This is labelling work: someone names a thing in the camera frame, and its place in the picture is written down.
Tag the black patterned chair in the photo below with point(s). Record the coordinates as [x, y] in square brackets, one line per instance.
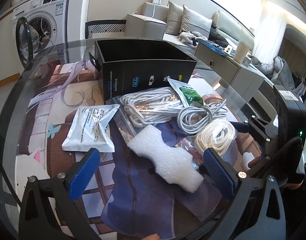
[104, 29]

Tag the person's left hand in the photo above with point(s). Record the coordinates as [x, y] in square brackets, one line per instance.
[154, 236]

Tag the grey fuzzy blanket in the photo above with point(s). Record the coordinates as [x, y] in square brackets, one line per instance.
[192, 38]

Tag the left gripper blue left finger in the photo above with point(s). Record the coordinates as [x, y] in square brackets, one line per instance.
[37, 219]

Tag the black jacket on sofa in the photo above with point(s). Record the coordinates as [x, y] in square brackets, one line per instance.
[215, 37]

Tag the white foam piece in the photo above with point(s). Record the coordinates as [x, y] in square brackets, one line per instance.
[173, 164]

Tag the cream paper roll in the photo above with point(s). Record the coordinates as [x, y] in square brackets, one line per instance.
[241, 52]

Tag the grey cushion left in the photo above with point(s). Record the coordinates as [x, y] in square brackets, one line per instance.
[174, 19]

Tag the grey cushion right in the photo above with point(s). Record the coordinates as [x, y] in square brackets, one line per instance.
[193, 21]

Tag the anime printed desk mat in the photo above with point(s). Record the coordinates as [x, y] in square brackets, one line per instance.
[125, 198]

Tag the beige drawer cabinet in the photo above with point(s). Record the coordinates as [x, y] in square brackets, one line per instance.
[244, 80]

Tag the white washing machine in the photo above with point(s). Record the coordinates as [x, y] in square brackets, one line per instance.
[47, 21]

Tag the grey cushion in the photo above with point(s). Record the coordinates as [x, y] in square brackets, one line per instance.
[174, 19]
[193, 21]

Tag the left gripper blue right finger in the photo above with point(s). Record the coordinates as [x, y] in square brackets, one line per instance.
[255, 209]

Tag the green white packet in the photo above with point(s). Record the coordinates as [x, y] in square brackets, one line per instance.
[186, 93]

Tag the person's right hand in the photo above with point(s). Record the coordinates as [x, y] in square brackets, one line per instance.
[253, 162]

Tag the beige sofa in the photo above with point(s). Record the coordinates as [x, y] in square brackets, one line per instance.
[152, 22]

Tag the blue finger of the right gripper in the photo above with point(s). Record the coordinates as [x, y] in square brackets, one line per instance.
[260, 130]
[275, 166]

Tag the silver foil pouch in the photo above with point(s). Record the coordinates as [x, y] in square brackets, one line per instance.
[88, 129]

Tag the black storage box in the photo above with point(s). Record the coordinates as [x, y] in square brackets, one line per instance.
[128, 65]

